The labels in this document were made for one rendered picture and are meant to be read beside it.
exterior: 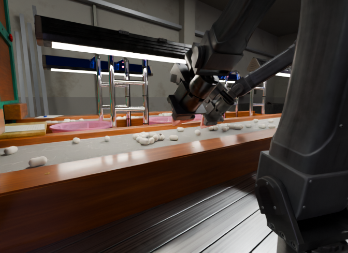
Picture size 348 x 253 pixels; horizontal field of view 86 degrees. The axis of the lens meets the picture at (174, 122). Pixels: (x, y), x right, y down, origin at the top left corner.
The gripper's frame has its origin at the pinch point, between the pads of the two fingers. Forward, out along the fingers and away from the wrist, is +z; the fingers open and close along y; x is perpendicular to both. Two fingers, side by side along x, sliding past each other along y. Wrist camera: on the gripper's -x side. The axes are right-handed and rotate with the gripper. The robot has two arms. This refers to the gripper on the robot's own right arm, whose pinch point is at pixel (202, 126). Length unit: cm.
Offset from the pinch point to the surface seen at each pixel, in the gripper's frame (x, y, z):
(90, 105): -169, 4, 196
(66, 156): 7, 55, -6
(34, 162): 10, 62, -11
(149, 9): -309, -110, 92
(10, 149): 0, 68, 0
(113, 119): -13.3, 36.1, 9.3
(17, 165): 9, 65, -7
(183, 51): -22.4, 12.4, -22.1
